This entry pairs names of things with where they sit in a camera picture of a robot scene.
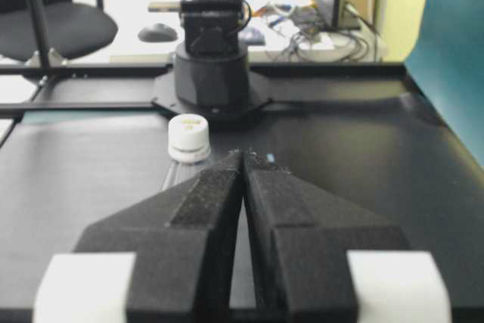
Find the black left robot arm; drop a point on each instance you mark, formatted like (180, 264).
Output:
(211, 73)

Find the black aluminium frame rail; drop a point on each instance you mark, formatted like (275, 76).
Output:
(95, 89)

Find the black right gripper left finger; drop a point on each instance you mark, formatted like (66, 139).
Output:
(167, 258)

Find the white bottle cap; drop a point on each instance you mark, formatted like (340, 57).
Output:
(188, 138)

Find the black computer mouse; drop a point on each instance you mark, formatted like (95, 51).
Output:
(157, 32)

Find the teal backdrop board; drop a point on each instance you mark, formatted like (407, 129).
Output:
(447, 65)

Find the black office chair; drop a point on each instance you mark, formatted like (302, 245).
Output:
(73, 29)

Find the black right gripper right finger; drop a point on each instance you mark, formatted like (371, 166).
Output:
(321, 258)

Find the clear plastic bottle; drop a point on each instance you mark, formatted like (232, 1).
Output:
(181, 172)

